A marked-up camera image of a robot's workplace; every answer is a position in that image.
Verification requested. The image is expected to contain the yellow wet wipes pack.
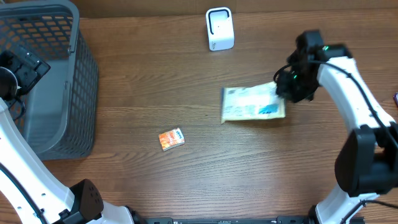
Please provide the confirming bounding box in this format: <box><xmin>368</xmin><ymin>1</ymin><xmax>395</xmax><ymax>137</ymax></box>
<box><xmin>221</xmin><ymin>82</ymin><xmax>285</xmax><ymax>123</ymax></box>

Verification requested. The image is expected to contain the small orange snack packet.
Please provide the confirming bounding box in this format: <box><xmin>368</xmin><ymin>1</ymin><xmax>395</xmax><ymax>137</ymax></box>
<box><xmin>159</xmin><ymin>128</ymin><xmax>185</xmax><ymax>151</ymax></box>

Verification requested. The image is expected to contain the red purple pad package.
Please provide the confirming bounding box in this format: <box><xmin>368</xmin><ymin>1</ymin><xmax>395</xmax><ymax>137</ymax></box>
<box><xmin>393</xmin><ymin>92</ymin><xmax>398</xmax><ymax>107</ymax></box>

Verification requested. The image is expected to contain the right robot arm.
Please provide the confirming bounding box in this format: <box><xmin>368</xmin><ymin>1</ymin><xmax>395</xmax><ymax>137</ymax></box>
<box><xmin>274</xmin><ymin>30</ymin><xmax>397</xmax><ymax>224</ymax></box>

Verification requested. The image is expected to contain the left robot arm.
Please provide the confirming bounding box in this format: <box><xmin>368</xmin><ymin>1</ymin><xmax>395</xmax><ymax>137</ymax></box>
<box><xmin>1</xmin><ymin>49</ymin><xmax>146</xmax><ymax>224</ymax></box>

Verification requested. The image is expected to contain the white barcode scanner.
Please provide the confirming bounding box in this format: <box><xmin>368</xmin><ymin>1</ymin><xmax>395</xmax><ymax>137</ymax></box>
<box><xmin>205</xmin><ymin>7</ymin><xmax>234</xmax><ymax>51</ymax></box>

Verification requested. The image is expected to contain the dark grey plastic basket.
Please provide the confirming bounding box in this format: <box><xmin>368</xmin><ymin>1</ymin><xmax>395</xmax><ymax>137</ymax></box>
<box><xmin>1</xmin><ymin>1</ymin><xmax>98</xmax><ymax>161</ymax></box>

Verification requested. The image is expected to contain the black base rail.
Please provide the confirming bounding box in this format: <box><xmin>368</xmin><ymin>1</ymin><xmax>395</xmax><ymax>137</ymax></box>
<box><xmin>146</xmin><ymin>215</ymin><xmax>313</xmax><ymax>224</ymax></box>

